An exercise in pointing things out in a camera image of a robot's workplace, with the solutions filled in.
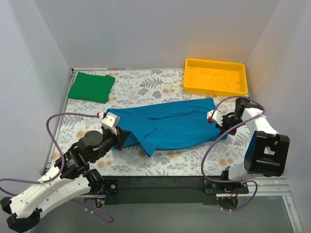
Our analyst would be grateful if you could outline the yellow plastic tray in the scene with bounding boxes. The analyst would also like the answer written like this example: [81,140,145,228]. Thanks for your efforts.
[183,58,248,96]

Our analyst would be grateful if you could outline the folded green t shirt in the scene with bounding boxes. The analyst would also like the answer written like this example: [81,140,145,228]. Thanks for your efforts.
[68,72,115,103]

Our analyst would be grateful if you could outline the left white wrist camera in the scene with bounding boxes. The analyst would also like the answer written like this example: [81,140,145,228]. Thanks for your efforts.
[97,112,120,135]

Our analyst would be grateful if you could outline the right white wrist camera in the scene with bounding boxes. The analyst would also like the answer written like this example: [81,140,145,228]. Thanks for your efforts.
[207,110,223,126]

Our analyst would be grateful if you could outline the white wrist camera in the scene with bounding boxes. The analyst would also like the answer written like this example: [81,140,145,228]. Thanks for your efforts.
[207,110,223,126]
[97,112,120,135]

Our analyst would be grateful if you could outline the aluminium frame rail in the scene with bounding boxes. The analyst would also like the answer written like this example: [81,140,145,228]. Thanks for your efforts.
[35,176,292,199]

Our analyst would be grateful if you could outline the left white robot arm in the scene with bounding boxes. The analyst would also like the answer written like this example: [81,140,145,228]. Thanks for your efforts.
[0,128,130,233]

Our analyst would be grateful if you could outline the floral table mat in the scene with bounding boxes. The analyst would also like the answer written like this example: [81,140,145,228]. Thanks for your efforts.
[47,68,252,176]

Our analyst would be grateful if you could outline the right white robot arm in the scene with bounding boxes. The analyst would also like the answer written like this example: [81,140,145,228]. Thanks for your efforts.
[205,97,290,193]

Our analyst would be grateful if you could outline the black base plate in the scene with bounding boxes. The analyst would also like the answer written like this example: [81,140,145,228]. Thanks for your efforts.
[81,176,249,205]

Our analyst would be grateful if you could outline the blue t shirt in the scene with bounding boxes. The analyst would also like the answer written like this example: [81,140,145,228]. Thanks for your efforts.
[108,98,221,156]

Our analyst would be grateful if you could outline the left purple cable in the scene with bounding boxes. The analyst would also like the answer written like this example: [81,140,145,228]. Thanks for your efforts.
[0,112,115,223]

